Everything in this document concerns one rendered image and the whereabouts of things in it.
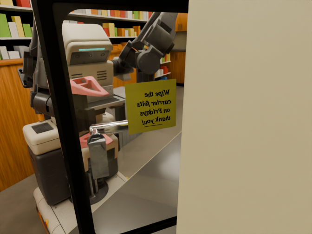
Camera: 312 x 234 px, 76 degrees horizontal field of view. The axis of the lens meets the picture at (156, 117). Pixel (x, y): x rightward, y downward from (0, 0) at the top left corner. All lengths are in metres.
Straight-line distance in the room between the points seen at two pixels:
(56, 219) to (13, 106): 1.13
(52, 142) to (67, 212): 0.48
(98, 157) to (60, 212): 1.28
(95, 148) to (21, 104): 1.98
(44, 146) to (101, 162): 1.06
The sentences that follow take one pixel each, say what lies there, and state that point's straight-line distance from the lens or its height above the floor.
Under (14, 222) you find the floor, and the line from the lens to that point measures 2.06.
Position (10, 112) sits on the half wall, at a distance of 2.21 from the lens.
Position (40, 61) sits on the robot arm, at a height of 1.29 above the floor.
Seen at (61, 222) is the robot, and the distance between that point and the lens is 1.50.
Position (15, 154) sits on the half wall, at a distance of 2.34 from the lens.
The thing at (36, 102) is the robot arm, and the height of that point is 1.20.
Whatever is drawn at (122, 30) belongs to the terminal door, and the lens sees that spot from 0.26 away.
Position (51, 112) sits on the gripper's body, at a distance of 0.48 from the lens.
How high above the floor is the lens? 1.34
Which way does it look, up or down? 22 degrees down
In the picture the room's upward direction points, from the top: straight up
